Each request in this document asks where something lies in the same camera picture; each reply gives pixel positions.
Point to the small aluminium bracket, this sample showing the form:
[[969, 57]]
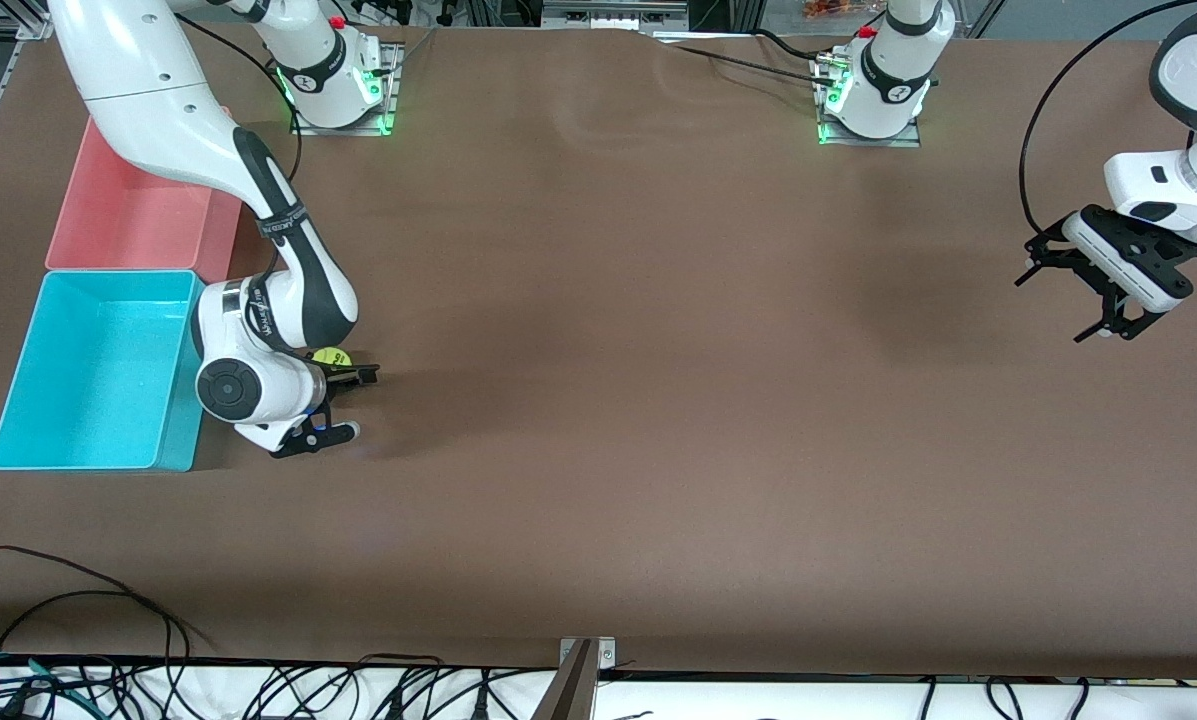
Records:
[[606, 655]]

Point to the blue plastic bin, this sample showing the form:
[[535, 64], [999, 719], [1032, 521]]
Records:
[[88, 380]]

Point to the orange packet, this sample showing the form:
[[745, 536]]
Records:
[[828, 10]]

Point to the pink plastic bin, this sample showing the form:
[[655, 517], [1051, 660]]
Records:
[[128, 225]]

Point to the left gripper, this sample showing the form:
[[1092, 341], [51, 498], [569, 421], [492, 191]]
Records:
[[1093, 272]]

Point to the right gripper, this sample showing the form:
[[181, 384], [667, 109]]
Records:
[[342, 377]]

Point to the grey metal box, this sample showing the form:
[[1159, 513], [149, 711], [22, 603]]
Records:
[[608, 15]]

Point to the grey metal bar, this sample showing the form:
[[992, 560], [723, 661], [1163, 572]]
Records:
[[568, 695]]

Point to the yellow-green tennis ball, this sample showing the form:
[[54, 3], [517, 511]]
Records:
[[330, 356]]

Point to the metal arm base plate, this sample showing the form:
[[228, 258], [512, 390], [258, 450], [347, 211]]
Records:
[[343, 130], [868, 142]]

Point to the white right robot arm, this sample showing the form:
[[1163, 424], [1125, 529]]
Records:
[[158, 100]]

